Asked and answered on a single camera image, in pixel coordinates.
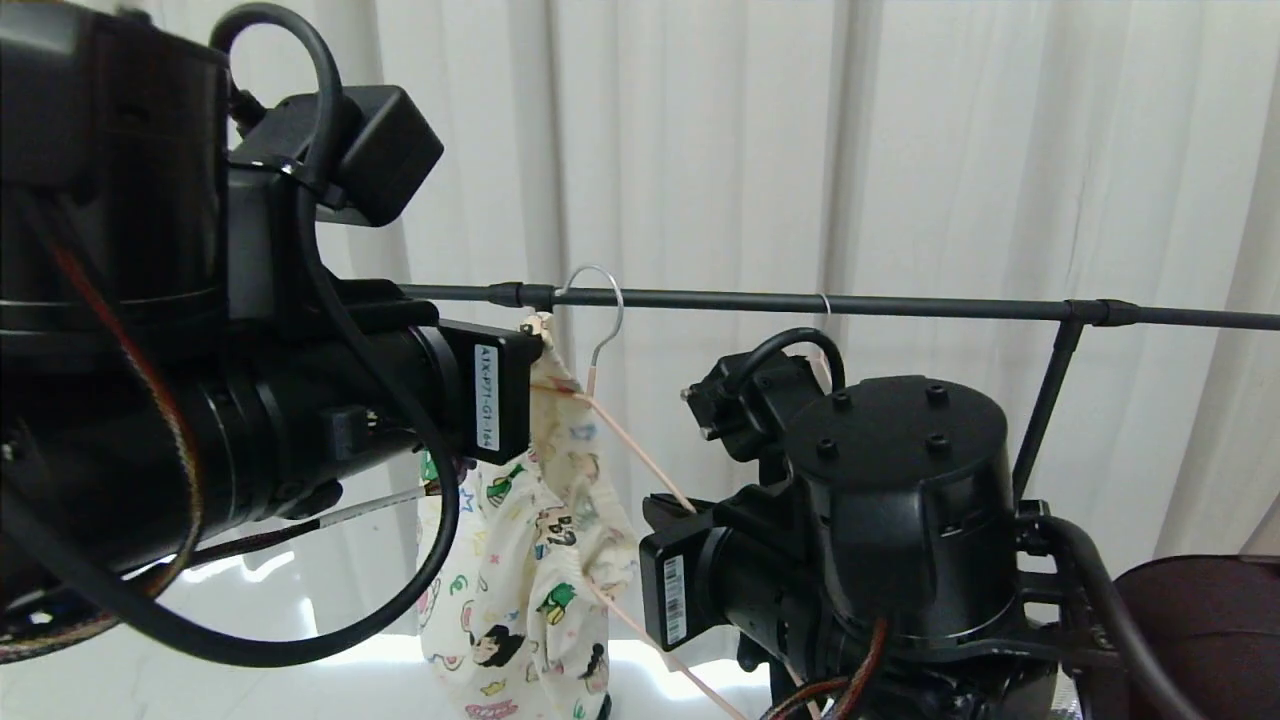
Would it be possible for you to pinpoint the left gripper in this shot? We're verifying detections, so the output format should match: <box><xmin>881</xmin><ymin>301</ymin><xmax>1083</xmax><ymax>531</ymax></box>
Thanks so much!
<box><xmin>180</xmin><ymin>285</ymin><xmax>547</xmax><ymax>531</ymax></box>

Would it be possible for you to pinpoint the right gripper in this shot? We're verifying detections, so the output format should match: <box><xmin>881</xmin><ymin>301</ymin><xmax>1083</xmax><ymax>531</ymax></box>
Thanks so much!
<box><xmin>638</xmin><ymin>495</ymin><xmax>833</xmax><ymax>653</ymax></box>

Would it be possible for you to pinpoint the pink clothes hanger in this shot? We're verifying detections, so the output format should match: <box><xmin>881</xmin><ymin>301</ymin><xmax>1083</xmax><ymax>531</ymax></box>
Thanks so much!
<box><xmin>555</xmin><ymin>265</ymin><xmax>751</xmax><ymax>720</ymax></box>
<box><xmin>812</xmin><ymin>293</ymin><xmax>836</xmax><ymax>393</ymax></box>

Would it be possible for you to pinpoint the cream printed garment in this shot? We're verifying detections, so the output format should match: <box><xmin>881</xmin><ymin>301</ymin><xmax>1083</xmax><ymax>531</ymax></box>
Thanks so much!
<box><xmin>415</xmin><ymin>312</ymin><xmax>641</xmax><ymax>720</ymax></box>

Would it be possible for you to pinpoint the black clothes rack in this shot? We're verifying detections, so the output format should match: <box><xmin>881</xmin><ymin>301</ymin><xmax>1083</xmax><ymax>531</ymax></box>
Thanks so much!
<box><xmin>400</xmin><ymin>283</ymin><xmax>1280</xmax><ymax>506</ymax></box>

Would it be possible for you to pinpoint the white curtain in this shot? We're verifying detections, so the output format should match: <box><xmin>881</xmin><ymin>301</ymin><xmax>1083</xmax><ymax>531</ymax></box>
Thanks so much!
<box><xmin>140</xmin><ymin>0</ymin><xmax>1280</xmax><ymax>661</ymax></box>

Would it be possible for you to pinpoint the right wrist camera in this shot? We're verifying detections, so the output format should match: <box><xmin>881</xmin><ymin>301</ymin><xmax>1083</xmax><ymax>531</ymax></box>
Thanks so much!
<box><xmin>682</xmin><ymin>350</ymin><xmax>831</xmax><ymax>491</ymax></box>

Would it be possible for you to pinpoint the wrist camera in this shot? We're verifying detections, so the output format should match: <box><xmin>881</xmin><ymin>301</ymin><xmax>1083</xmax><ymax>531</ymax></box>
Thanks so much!
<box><xmin>682</xmin><ymin>350</ymin><xmax>831</xmax><ymax>491</ymax></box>
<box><xmin>228</xmin><ymin>85</ymin><xmax>446</xmax><ymax>321</ymax></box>

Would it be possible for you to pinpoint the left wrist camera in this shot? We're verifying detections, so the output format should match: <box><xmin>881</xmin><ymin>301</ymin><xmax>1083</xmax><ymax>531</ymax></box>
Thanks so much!
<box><xmin>228</xmin><ymin>85</ymin><xmax>446</xmax><ymax>321</ymax></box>

